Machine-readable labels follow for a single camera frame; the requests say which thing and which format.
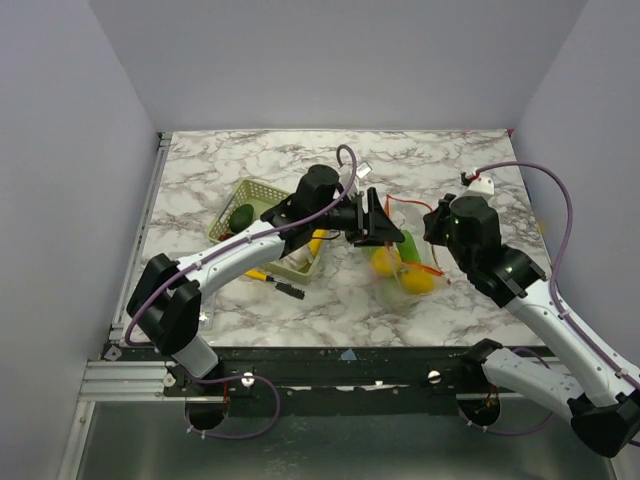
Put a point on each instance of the clear plastic compartment box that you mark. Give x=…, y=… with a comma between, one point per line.
x=207, y=312

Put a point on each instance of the yellow pear toy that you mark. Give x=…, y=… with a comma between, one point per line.
x=386, y=262

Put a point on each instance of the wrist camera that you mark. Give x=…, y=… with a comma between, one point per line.
x=477, y=185
x=361, y=172

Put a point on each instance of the aluminium frame rail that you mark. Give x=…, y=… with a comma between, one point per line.
x=135, y=381

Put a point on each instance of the dark green avocado toy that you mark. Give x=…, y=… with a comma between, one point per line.
x=241, y=218

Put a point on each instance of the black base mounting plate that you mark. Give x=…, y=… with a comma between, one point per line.
x=322, y=381

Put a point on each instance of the yellow corn toy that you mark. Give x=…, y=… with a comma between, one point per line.
x=318, y=237

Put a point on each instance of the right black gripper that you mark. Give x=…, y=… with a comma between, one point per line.
x=435, y=226

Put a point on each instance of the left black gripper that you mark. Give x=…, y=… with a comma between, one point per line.
x=373, y=228

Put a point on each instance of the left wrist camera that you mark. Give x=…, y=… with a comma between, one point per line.
x=361, y=172

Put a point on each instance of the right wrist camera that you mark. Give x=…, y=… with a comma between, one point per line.
x=477, y=185

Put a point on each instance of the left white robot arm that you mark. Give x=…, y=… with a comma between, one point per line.
x=166, y=301

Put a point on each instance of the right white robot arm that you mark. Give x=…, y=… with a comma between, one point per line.
x=599, y=395

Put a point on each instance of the clear zip top bag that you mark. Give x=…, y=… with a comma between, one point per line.
x=407, y=214

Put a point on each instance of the yellow handled black brush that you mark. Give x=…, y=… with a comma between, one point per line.
x=283, y=287

